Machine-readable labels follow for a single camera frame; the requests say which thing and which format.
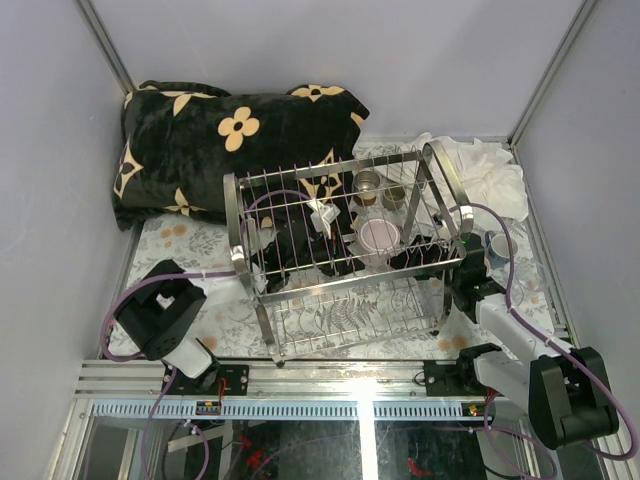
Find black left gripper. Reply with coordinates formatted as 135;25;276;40
287;229;365;277

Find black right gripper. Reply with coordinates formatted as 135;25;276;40
386;235;462;286

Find grey textured coffee mug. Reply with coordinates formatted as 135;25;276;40
485;230;518;269

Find stainless steel dish rack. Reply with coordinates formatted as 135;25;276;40
223;141;474;365

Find clear glass tumbler front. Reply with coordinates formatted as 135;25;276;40
514;262;546;306

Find pink mug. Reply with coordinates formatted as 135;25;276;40
349;218;401;267

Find olive beige mug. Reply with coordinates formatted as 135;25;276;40
381;184;406;211

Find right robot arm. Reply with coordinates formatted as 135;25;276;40
423;234;619;450

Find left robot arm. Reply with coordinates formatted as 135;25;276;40
101;220;359;396

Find floral patterned table mat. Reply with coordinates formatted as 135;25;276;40
107;139;566;362

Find white crumpled cloth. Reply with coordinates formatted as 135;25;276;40
403;132;529;222

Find black floral plush blanket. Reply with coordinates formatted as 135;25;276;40
111;80;370;231

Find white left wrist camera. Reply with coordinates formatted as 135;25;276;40
307;199;341;237

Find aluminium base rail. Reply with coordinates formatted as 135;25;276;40
74;356;615;421

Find right aluminium frame post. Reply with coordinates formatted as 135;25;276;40
507;0;601;148

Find aluminium frame post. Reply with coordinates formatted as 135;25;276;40
73;0;135;94
507;0;601;148

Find left aluminium frame post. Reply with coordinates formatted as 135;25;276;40
73;0;135;94

